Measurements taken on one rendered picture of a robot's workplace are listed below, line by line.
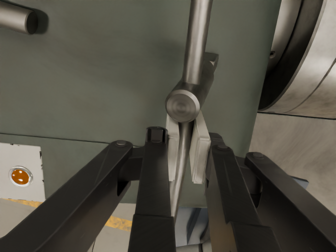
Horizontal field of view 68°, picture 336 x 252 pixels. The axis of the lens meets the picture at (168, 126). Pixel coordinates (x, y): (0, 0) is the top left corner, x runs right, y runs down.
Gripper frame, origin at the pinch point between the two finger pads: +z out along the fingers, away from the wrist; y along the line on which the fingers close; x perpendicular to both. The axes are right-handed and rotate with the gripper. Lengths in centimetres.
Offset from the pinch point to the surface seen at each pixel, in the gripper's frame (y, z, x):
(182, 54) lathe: -0.5, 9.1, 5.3
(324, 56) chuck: 15.1, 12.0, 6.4
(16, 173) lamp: -18.4, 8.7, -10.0
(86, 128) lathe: -10.1, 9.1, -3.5
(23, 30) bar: -15.1, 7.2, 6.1
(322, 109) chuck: 20.0, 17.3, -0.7
